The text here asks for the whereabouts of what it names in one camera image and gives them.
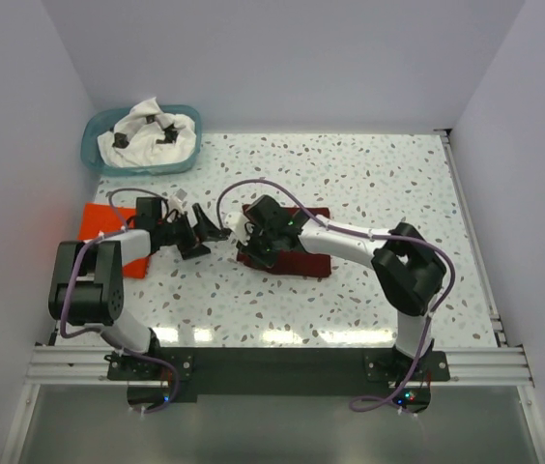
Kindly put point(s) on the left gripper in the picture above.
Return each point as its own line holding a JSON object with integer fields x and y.
{"x": 190, "y": 237}

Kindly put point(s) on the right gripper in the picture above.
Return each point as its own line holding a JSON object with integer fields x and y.
{"x": 251, "y": 239}

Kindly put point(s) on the dark red t-shirt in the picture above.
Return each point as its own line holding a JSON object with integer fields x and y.
{"x": 297, "y": 262}

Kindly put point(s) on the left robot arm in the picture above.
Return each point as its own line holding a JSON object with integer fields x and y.
{"x": 87, "y": 294}

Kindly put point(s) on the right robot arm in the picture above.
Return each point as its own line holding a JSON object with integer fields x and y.
{"x": 409, "y": 270}

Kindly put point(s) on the folded orange t-shirt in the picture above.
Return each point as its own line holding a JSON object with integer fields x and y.
{"x": 97, "y": 218}

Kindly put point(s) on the white t-shirt with black print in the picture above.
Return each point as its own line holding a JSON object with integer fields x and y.
{"x": 148, "y": 136}

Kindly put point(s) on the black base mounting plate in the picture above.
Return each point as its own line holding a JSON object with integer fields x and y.
{"x": 278, "y": 372}

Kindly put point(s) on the teal plastic basket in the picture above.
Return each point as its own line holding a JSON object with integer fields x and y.
{"x": 103, "y": 121}

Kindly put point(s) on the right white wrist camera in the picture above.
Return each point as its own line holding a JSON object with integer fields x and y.
{"x": 239, "y": 226}

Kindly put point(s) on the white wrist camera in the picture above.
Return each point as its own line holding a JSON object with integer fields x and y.
{"x": 179, "y": 197}
{"x": 239, "y": 226}

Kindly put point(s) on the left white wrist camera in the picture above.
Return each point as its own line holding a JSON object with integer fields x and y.
{"x": 179, "y": 197}

